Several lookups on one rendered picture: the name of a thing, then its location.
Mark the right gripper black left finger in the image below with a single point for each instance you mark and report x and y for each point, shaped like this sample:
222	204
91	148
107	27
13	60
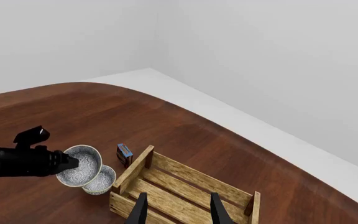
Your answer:
138	213

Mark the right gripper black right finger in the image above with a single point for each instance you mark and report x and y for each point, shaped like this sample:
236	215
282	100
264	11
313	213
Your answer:
218	213

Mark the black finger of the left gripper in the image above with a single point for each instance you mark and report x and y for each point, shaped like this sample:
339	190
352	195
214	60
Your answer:
67	162

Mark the grey patterned bowl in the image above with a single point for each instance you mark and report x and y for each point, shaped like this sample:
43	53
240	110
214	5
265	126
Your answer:
87	170
102	182

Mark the wooden slat tray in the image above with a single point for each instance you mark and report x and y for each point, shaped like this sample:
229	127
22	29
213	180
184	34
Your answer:
179	186

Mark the small blue printed box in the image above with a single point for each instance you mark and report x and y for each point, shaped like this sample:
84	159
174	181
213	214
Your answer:
125	154

